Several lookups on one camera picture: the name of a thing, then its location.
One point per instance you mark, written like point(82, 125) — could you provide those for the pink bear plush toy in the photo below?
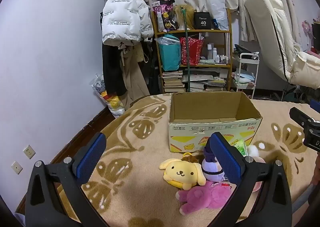
point(200, 197)

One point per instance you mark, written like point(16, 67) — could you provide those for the white and pink plush toy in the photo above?
point(254, 150)

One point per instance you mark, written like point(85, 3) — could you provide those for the teal paper bag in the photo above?
point(170, 54)

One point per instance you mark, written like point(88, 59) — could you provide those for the wooden shelf unit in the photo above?
point(212, 31)

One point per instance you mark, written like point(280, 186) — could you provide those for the group of cosmetic bottles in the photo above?
point(214, 53)

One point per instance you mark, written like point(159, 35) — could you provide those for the green pole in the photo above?
point(187, 42)

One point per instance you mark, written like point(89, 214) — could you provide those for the beige trousers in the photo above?
point(132, 79)

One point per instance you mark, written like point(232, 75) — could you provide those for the white trolley cart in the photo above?
point(246, 56)

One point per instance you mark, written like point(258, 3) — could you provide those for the green tissue packet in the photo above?
point(241, 148)

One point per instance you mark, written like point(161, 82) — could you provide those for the beige butterfly pattern blanket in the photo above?
point(140, 157)

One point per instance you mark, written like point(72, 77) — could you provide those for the white plastic bag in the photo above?
point(217, 9)

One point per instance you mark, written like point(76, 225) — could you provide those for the plastic bag of toys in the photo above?
point(112, 104)

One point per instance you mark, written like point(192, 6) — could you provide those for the pile of papers and magazines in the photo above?
point(205, 79)

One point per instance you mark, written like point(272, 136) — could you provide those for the purple plush toy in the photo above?
point(211, 172)

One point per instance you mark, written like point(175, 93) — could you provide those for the printed cardboard box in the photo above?
point(190, 129)

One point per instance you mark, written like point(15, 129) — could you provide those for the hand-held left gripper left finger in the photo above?
point(90, 159)

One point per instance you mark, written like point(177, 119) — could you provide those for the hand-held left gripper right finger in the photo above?
point(225, 159)

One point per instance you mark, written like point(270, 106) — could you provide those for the black coat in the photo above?
point(111, 72)

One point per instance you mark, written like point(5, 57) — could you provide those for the white puffer jacket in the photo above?
point(122, 9)

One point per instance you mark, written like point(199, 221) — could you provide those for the red gift bag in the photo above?
point(193, 52)

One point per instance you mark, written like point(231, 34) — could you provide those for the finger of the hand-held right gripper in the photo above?
point(300, 117)
point(315, 105)

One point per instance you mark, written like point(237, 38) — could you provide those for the white wall outlet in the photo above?
point(16, 167)
point(29, 152)

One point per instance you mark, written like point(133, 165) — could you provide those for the stack of books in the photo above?
point(172, 82)

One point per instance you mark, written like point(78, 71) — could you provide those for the blonde wig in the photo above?
point(191, 18)

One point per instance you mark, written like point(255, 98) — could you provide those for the black box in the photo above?
point(203, 21)

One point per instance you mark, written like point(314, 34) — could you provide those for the cream recliner chair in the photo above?
point(272, 29)

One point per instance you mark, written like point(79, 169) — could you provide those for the person's right hand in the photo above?
point(317, 169)

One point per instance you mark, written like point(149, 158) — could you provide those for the colourful printed bag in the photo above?
point(165, 17)

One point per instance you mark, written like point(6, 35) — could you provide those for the yellow dog plush toy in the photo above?
point(180, 172)

